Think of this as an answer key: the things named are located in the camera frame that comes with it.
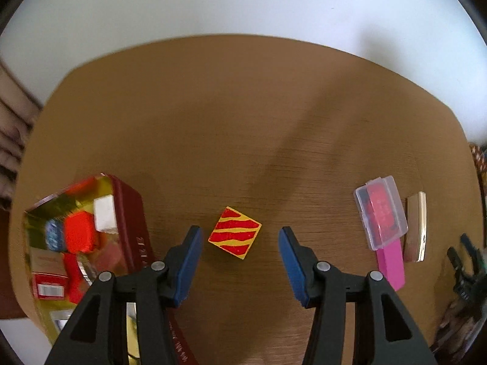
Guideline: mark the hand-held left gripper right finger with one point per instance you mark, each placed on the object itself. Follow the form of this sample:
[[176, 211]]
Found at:
[[293, 266]]

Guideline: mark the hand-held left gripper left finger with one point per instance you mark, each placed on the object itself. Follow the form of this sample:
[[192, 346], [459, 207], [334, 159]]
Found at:
[[188, 266]]

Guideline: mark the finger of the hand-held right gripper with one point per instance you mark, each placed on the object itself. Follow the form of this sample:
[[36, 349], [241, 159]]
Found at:
[[468, 243], [454, 258]]

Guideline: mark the yellow red striped block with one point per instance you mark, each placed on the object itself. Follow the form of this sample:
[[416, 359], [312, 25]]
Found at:
[[236, 234]]

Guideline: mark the pink block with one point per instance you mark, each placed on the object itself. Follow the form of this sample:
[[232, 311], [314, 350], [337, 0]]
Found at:
[[392, 264]]

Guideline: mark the red tin box gold interior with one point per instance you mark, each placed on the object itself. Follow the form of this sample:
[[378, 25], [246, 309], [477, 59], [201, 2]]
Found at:
[[129, 213]]

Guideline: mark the black white chevron wooden block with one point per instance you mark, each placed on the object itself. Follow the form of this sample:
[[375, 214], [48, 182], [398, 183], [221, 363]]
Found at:
[[104, 213]]

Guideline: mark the red cardboard box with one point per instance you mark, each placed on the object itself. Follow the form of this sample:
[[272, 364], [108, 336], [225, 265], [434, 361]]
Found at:
[[47, 277]]

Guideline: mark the patterned cloth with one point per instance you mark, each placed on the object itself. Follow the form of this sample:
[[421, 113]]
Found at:
[[456, 327]]

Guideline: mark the clear plastic box red contents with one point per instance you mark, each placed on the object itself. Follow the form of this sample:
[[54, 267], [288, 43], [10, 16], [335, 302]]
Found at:
[[382, 213]]

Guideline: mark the red-orange block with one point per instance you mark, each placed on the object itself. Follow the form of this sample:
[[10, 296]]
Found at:
[[78, 232]]

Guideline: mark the blue patterned block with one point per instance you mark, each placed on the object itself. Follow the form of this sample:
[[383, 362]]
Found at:
[[54, 235]]

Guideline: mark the beige patterned curtain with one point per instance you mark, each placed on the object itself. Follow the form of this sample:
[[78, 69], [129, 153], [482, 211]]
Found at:
[[15, 140]]

